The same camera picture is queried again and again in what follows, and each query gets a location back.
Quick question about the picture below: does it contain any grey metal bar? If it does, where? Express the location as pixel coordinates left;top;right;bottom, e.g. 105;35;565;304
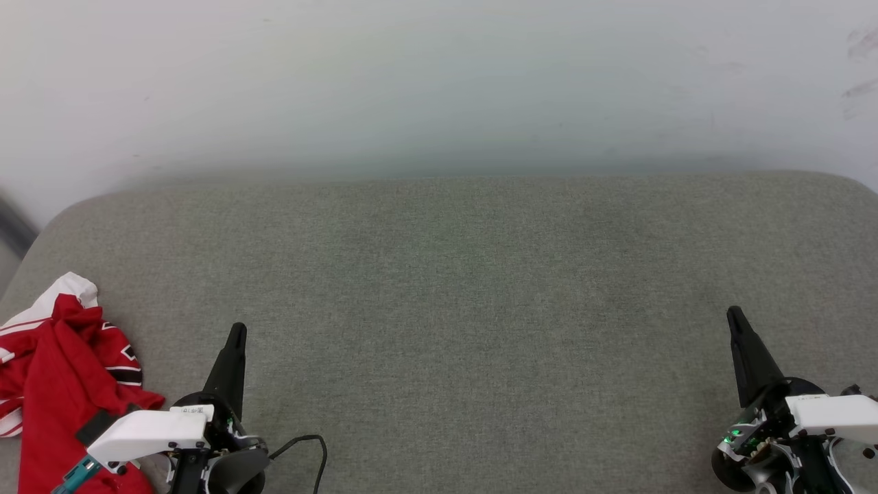
0;192;39;259

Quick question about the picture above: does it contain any red and white basketball jersey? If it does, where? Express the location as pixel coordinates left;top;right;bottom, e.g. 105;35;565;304
0;272;166;494

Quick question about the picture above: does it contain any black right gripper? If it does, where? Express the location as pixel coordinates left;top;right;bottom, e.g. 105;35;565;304
711;306;878;494

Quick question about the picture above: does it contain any grey fabric sofa cushion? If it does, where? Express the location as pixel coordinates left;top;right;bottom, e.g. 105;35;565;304
0;170;878;494

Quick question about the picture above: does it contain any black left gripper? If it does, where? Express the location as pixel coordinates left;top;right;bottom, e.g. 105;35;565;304
168;322;270;494

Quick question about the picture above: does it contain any teal left camera connector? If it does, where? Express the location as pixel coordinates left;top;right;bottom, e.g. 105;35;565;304
51;455;102;494

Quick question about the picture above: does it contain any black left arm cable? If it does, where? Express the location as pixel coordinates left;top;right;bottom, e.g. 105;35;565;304
268;434;329;494

